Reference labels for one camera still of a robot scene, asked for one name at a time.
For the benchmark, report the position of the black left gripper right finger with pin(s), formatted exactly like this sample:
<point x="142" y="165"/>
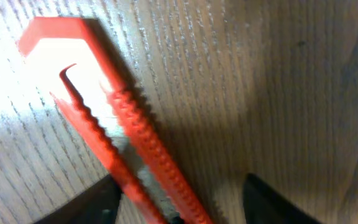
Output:
<point x="263" y="205"/>

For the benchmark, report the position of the red utility knife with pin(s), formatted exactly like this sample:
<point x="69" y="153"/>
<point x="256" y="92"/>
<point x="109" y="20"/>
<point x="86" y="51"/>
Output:
<point x="129" y="114"/>

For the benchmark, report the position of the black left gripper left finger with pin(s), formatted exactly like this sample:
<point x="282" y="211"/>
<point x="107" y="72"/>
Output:
<point x="98" y="204"/>

